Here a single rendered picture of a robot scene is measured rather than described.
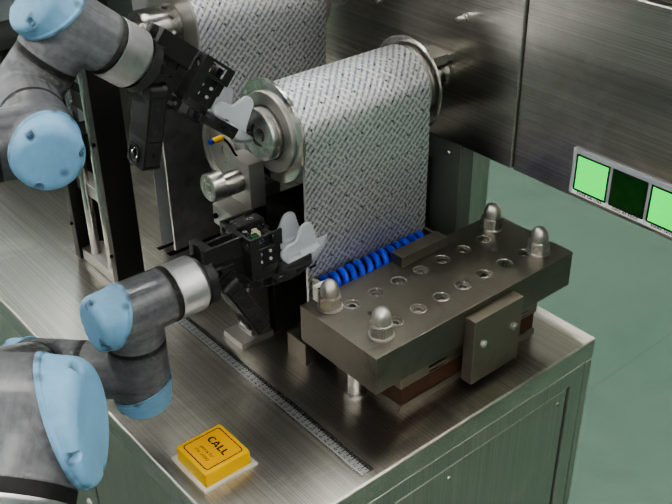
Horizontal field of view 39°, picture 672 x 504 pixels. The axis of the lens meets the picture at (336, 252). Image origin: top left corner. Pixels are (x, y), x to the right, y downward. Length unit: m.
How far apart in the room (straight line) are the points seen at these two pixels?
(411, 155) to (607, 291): 1.94
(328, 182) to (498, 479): 0.53
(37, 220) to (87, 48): 0.82
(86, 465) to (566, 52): 0.83
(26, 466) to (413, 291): 0.69
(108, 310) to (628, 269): 2.49
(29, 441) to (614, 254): 2.86
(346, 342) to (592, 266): 2.21
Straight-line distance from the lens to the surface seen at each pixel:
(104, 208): 1.56
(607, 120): 1.33
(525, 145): 1.43
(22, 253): 1.79
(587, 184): 1.37
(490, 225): 1.51
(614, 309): 3.22
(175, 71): 1.21
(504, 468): 1.52
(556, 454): 1.64
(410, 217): 1.48
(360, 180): 1.37
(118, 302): 1.18
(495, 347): 1.40
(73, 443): 0.84
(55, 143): 0.99
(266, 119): 1.28
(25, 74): 1.11
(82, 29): 1.11
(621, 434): 2.75
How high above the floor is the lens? 1.80
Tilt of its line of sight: 32 degrees down
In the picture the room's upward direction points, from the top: 1 degrees counter-clockwise
